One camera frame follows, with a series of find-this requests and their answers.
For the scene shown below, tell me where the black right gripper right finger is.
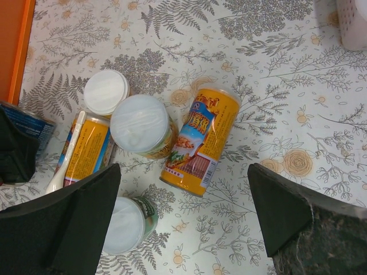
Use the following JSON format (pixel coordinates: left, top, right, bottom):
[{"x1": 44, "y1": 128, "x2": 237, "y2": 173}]
[{"x1": 247, "y1": 163, "x2": 366, "y2": 274}]

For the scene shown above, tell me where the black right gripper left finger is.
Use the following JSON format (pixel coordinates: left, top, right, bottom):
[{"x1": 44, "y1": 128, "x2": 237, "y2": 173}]
[{"x1": 1, "y1": 164, "x2": 121, "y2": 274}]

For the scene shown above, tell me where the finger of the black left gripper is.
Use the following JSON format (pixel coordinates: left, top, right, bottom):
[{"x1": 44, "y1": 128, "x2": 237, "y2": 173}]
[{"x1": 0, "y1": 100, "x2": 41, "y2": 184}]

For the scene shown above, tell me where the blue tin can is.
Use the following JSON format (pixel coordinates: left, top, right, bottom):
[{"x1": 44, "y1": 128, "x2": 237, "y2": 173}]
[{"x1": 0, "y1": 102, "x2": 57, "y2": 188}]

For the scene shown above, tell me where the orange wooden box shelf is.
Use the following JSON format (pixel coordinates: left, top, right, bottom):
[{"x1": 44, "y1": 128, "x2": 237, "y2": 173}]
[{"x1": 1, "y1": 0, "x2": 36, "y2": 105}]

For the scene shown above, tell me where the white plastic spoon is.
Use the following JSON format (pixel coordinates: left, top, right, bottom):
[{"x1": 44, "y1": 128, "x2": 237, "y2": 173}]
[{"x1": 46, "y1": 111, "x2": 87, "y2": 194}]

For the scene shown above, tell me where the lying yellow can with spoon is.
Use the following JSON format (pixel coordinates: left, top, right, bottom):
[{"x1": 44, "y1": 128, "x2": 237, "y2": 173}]
[{"x1": 63, "y1": 113, "x2": 114, "y2": 187}]

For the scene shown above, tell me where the rear can white lid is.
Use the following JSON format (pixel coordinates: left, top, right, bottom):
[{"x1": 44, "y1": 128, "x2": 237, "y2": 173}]
[{"x1": 84, "y1": 69, "x2": 133, "y2": 117}]

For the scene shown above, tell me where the upright yellow can white lid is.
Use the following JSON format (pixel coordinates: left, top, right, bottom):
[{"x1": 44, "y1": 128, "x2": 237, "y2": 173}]
[{"x1": 110, "y1": 95, "x2": 178, "y2": 159}]

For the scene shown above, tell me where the lying yellow porridge can right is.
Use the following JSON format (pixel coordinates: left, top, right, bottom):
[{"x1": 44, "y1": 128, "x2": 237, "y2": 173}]
[{"x1": 160, "y1": 88, "x2": 241, "y2": 197}]

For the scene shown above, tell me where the white plastic basket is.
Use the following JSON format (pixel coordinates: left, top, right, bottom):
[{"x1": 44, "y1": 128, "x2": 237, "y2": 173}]
[{"x1": 336, "y1": 0, "x2": 367, "y2": 51}]

